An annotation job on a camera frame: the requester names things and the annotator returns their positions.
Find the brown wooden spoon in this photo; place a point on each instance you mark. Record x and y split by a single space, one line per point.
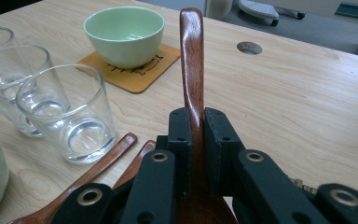
136 165
84 179
192 62

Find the row of brown chopsticks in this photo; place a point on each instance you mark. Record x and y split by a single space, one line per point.
303 186

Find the beige wooden desk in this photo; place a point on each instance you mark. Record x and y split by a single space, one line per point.
219 7

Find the square wooden coaster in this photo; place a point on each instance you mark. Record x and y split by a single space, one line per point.
136 81

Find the white partition panel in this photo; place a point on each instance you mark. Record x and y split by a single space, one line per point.
174 3

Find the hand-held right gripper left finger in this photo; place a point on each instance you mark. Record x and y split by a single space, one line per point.
181 130

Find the grey slot plate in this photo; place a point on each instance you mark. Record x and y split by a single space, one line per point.
355 11

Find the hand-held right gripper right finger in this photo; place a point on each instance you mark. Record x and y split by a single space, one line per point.
220 140

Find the office chair base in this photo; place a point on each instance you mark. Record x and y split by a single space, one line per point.
258 9

